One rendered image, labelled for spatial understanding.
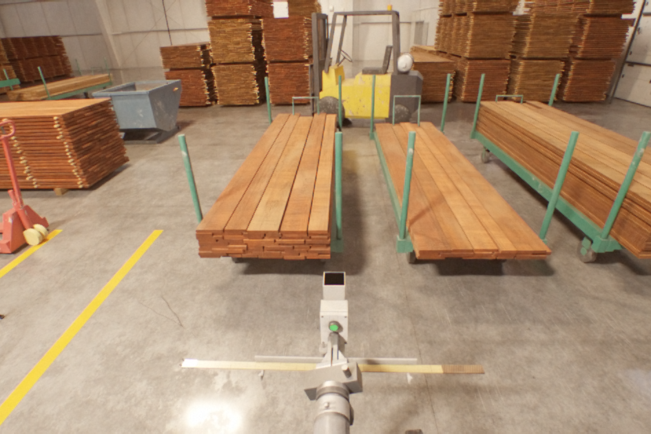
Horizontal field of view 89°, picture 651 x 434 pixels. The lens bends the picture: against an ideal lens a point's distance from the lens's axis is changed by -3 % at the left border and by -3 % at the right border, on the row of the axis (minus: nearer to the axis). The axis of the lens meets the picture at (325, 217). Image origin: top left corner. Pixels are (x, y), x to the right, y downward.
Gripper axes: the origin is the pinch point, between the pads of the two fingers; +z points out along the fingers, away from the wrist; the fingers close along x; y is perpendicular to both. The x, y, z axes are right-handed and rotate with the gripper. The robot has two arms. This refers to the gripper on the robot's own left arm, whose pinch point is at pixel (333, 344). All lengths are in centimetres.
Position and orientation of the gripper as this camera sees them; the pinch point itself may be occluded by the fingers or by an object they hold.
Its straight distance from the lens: 95.3
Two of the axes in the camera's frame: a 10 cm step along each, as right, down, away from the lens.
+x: -9.4, 2.6, 1.9
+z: 0.4, -4.9, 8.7
